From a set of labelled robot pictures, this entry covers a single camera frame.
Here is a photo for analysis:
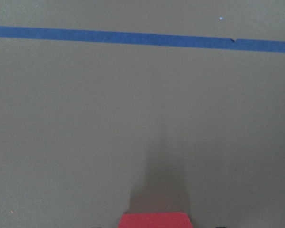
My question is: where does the red block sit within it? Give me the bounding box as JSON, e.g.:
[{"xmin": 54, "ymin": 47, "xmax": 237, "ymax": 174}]
[{"xmin": 118, "ymin": 212, "xmax": 193, "ymax": 228}]

